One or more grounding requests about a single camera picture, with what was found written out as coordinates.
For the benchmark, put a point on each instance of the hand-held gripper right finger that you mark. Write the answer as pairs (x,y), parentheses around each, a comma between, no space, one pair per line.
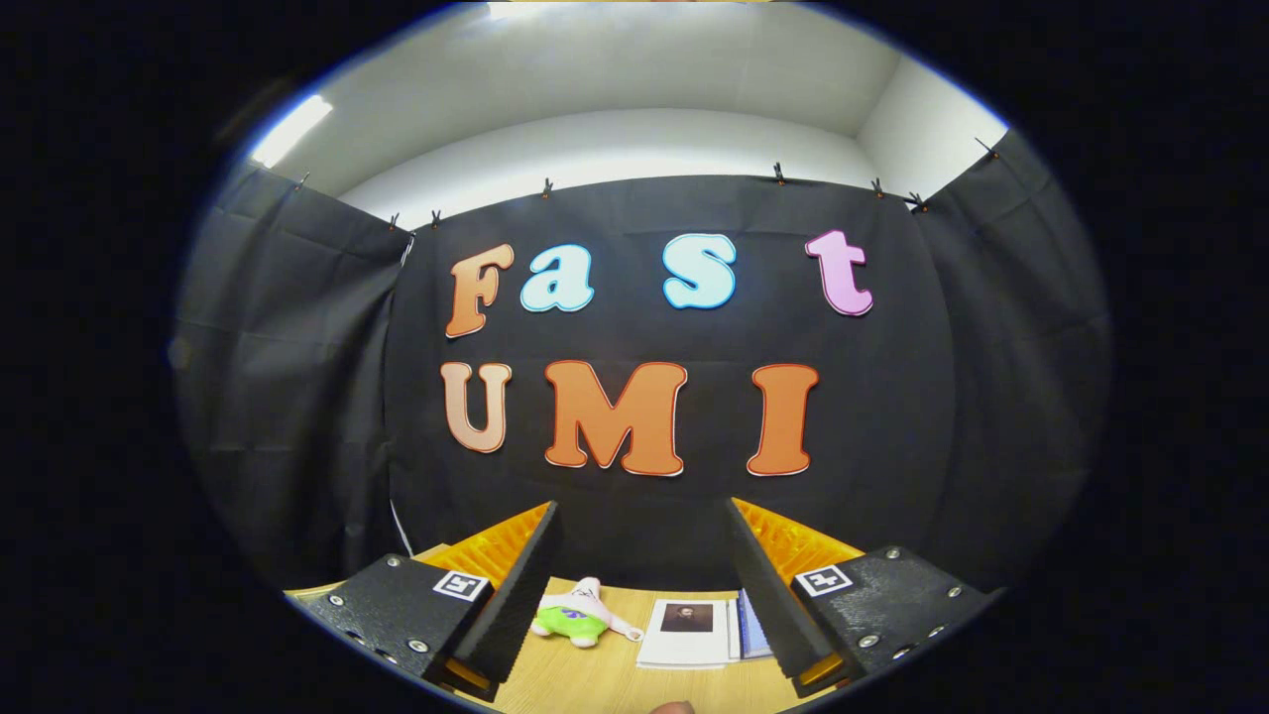
(773,605)

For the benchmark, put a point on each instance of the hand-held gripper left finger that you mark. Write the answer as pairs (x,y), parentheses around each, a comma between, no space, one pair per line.
(516,605)

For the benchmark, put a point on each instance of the blue book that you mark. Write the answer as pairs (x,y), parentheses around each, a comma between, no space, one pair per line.
(753,635)

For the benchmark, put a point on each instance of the pink star plush toy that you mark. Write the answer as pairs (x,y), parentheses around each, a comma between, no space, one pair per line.
(570,623)

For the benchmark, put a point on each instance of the white portrait book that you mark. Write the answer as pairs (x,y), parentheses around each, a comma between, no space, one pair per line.
(684,650)

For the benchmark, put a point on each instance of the row of black cloth clips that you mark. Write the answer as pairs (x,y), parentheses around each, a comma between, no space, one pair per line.
(546,187)

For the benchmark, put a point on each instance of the ceiling light strip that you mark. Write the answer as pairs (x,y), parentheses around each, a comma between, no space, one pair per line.
(290,131)

